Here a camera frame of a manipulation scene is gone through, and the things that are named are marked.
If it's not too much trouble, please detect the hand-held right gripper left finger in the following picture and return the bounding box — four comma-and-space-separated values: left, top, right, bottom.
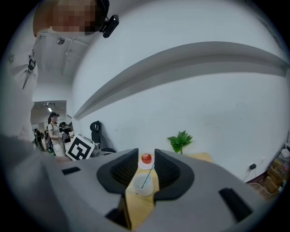
44, 148, 139, 232

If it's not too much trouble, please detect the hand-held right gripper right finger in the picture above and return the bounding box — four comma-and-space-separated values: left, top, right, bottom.
135, 149, 271, 232

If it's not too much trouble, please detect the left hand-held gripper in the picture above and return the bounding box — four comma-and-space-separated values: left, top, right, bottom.
65, 133, 103, 161

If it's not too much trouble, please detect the green star-shaped wire object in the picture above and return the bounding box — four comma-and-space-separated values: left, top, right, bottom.
140, 161, 156, 189

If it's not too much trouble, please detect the black office chair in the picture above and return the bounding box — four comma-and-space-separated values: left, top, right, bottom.
90, 121, 117, 155

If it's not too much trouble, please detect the green potted plant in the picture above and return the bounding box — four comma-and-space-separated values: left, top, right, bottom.
167, 130, 193, 155

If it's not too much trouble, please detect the light wooden table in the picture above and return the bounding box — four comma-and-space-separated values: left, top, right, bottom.
125, 152, 213, 231

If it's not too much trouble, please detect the white plate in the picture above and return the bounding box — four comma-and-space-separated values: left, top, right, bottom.
138, 159, 156, 170

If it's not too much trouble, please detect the cardboard box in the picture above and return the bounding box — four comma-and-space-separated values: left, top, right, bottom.
265, 158, 290, 194

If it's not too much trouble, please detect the white router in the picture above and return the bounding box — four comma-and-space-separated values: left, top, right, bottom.
280, 141, 290, 159

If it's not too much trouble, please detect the black clip-on microphone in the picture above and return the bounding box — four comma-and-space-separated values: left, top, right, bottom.
27, 55, 37, 71

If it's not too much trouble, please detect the person's white shirt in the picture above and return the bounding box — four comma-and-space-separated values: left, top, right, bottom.
1, 29, 39, 142

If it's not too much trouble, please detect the person's head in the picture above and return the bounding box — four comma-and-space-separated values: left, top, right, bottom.
33, 0, 111, 38

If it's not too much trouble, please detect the white cable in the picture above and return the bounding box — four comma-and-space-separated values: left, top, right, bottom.
246, 169, 280, 196

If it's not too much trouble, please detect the black head-mounted camera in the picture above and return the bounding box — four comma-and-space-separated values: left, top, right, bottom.
99, 14, 120, 39

